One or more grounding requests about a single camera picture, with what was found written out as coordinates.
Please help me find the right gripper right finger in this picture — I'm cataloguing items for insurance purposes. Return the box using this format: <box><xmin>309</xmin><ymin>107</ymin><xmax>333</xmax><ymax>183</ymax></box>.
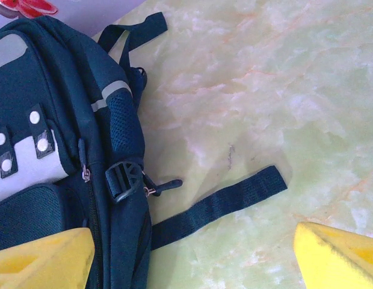
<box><xmin>294</xmin><ymin>222</ymin><xmax>373</xmax><ymax>289</ymax></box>

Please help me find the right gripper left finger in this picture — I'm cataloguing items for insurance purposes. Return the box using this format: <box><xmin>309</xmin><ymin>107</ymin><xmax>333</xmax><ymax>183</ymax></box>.
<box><xmin>0</xmin><ymin>227</ymin><xmax>96</xmax><ymax>289</ymax></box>

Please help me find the navy blue backpack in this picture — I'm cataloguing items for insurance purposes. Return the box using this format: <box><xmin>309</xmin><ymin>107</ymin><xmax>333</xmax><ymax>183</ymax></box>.
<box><xmin>0</xmin><ymin>11</ymin><xmax>289</xmax><ymax>289</ymax></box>

